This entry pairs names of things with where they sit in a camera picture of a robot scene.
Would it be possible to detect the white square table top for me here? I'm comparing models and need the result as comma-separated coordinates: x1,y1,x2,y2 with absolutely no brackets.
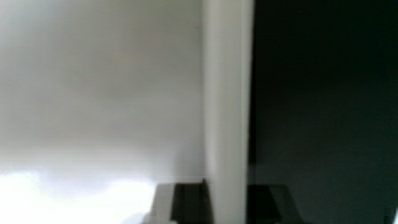
0,0,254,224

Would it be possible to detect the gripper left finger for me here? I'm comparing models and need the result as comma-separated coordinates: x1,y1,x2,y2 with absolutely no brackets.
147,180,211,224

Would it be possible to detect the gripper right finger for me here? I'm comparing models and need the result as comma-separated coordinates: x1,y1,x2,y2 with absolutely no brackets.
247,185,307,224

